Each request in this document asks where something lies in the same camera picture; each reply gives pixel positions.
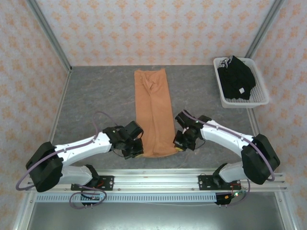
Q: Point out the orange printed t-shirt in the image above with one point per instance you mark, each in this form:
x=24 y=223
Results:
x=153 y=107

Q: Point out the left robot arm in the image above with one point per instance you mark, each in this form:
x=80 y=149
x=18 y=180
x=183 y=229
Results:
x=84 y=146

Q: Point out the black t-shirt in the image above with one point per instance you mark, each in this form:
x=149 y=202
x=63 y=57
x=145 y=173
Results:
x=235 y=79

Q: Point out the white plastic basket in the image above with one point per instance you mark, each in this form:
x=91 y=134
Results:
x=260 y=95

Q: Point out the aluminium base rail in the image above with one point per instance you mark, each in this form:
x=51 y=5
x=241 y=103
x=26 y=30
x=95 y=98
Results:
x=156 y=183

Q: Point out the aluminium frame post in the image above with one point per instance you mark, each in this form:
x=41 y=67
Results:
x=263 y=31
x=48 y=33

